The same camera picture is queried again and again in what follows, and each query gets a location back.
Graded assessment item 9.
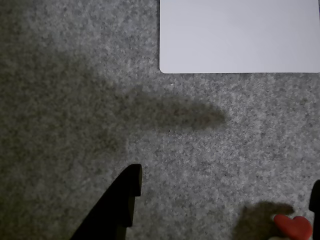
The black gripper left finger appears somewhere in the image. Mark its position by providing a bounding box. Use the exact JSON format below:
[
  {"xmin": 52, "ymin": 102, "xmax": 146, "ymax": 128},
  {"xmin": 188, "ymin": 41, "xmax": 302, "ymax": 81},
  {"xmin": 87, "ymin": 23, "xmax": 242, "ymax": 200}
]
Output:
[{"xmin": 69, "ymin": 163, "xmax": 144, "ymax": 240}]

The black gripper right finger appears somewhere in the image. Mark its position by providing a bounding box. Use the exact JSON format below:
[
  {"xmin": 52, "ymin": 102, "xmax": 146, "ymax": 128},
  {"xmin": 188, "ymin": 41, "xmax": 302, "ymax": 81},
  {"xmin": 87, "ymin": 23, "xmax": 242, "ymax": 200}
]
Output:
[{"xmin": 308, "ymin": 179, "xmax": 320, "ymax": 222}]

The red fish sushi figure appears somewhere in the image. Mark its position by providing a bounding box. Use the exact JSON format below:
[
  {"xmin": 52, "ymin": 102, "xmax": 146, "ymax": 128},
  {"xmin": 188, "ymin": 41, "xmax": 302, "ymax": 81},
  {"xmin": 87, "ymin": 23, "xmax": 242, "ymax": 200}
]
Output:
[{"xmin": 273, "ymin": 214, "xmax": 314, "ymax": 240}]

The white rectangular card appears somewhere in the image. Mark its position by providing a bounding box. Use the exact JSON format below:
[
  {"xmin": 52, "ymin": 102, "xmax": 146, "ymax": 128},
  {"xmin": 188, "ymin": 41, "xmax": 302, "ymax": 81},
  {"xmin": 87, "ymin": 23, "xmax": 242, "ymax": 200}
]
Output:
[{"xmin": 159, "ymin": 0, "xmax": 320, "ymax": 75}]

